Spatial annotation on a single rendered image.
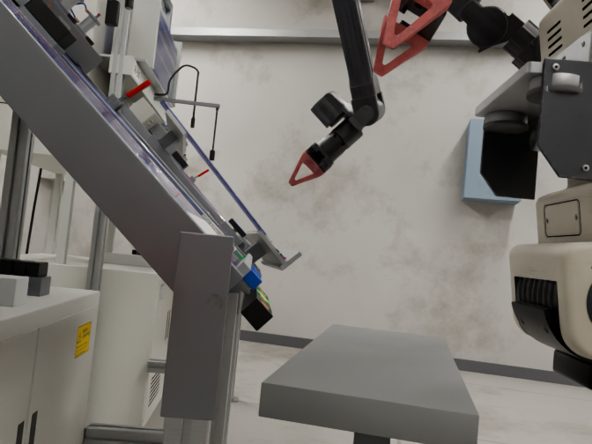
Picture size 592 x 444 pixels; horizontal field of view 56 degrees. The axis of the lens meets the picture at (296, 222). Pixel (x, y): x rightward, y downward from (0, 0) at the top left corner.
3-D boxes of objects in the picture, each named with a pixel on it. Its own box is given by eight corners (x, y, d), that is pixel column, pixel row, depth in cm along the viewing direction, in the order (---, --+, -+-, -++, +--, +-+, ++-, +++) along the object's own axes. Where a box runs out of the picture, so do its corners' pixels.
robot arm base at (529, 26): (575, 33, 103) (548, 55, 115) (542, 4, 104) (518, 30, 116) (544, 66, 103) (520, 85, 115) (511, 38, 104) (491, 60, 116)
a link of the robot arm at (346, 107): (375, 114, 120) (384, 108, 128) (340, 76, 121) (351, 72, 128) (337, 150, 126) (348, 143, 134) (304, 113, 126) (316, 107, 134)
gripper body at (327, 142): (308, 146, 123) (333, 125, 124) (305, 153, 133) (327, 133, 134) (328, 168, 123) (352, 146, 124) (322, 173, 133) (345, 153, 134)
